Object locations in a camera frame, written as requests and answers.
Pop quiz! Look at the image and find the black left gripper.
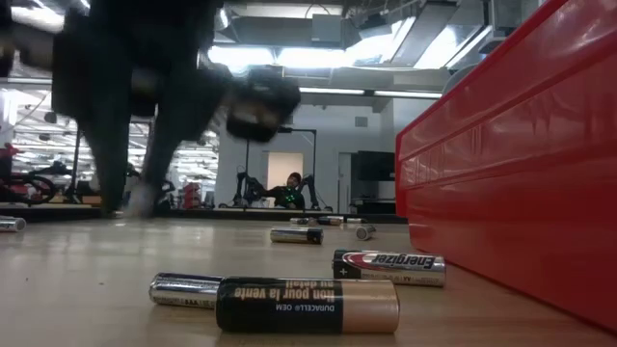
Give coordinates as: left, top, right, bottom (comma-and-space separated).
50, 0, 230, 216

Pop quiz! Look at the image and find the silver AAA battery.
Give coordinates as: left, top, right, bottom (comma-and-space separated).
148, 272, 224, 310

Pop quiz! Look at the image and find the black copper Duracell battery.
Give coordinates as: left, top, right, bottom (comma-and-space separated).
215, 276, 401, 335

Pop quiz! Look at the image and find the silver Energizer battery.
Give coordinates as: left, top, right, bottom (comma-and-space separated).
332, 248, 447, 288

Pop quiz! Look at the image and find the small red cabinet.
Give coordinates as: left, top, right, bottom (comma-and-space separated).
181, 181, 203, 210

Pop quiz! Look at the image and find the red wheeled machine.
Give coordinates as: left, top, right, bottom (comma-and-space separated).
0, 142, 58, 206

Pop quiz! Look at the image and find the person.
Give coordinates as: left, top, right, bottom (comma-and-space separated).
262, 172, 308, 211

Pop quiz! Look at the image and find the grey ceiling unit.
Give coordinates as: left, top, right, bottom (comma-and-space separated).
310, 13, 345, 46

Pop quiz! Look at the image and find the black monitor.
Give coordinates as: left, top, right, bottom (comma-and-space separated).
350, 150, 397, 183

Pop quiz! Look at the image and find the fluorescent light strip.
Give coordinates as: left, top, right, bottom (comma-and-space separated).
298, 86, 443, 100

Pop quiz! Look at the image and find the red plastic bin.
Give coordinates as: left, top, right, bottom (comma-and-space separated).
393, 0, 617, 334

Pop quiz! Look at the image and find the black metal table frame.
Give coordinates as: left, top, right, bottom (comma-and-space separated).
0, 205, 407, 225

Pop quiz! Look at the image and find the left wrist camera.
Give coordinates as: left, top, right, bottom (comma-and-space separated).
225, 66, 303, 145

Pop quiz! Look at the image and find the black station frame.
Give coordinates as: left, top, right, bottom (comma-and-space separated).
243, 126, 319, 211

